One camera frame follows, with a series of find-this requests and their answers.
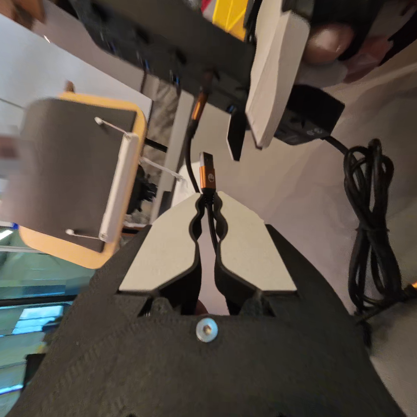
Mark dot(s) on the person's right hand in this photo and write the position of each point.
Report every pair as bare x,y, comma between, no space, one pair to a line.
329,42

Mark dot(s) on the tablet in orange case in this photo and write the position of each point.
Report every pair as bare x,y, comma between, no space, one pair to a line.
71,176

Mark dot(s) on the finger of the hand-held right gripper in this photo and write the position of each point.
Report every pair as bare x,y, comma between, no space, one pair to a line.
277,75
236,133

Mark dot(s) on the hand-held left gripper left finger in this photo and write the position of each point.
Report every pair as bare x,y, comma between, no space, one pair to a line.
163,247

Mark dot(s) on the yellow plastic bin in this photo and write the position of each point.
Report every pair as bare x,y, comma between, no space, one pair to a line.
229,18

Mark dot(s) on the black usb hub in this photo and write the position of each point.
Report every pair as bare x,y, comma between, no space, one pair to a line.
208,52

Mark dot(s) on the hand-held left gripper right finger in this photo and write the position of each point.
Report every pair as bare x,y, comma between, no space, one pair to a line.
251,247

